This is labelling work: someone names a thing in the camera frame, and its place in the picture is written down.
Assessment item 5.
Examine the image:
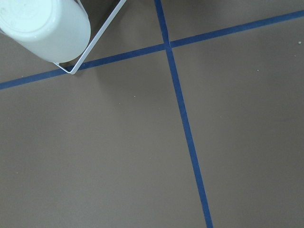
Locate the white wire cup rack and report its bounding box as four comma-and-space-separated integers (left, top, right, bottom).
53, 0, 126, 75

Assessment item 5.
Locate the white cup on rack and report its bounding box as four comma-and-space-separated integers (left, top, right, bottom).
0, 0, 91, 63

